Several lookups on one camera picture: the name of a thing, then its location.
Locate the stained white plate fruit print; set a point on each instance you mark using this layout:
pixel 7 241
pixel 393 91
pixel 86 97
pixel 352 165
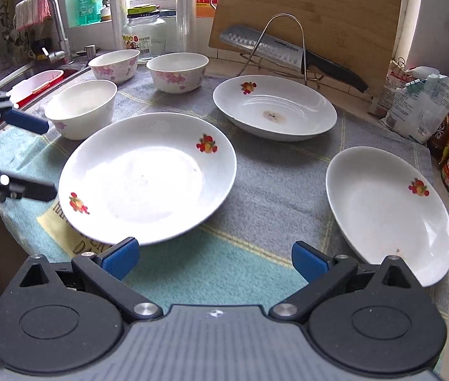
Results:
pixel 288 103

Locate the white bowl pink flowers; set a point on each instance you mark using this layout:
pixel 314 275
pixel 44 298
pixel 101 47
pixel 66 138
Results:
pixel 175 69
pixel 81 103
pixel 113 63

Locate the pink dish cloth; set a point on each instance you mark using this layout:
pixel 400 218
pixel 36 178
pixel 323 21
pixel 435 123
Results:
pixel 30 12

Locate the grey and teal checked towel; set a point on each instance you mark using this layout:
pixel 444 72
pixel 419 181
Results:
pixel 272 174

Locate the steel sink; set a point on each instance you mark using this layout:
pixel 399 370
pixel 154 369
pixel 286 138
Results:
pixel 71 67

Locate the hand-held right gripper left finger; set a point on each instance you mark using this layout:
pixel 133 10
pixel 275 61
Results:
pixel 121 256

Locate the small steel cup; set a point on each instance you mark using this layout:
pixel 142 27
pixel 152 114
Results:
pixel 90 50

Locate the white bag blue print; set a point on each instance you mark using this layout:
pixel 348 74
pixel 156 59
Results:
pixel 423 107

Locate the red and white drain basket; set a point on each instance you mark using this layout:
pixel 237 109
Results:
pixel 34 83

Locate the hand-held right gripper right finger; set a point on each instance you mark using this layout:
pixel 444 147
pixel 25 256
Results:
pixel 308 262

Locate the bamboo cutting board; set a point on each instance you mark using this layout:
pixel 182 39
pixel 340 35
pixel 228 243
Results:
pixel 327 8

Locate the red and white bag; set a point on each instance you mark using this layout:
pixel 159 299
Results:
pixel 387 95

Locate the steel kitchen faucet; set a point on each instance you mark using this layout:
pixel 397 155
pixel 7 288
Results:
pixel 59 27

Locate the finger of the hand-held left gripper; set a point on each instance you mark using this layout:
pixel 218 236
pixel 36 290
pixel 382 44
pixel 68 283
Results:
pixel 34 193
pixel 26 121

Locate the thick plastic wrap roll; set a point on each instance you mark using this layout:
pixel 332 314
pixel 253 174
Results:
pixel 186 8

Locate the glass jar yellow black lid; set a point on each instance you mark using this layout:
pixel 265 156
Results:
pixel 145 35

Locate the thin plastic wrap roll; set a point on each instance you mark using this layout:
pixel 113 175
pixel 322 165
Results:
pixel 116 12

